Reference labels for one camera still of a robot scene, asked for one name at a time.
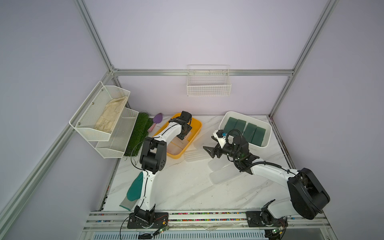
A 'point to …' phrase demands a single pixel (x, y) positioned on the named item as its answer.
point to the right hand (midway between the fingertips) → (209, 143)
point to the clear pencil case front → (175, 147)
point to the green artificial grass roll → (140, 132)
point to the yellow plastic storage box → (192, 135)
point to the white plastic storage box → (267, 141)
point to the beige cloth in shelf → (109, 117)
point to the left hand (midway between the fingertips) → (186, 132)
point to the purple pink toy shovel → (157, 119)
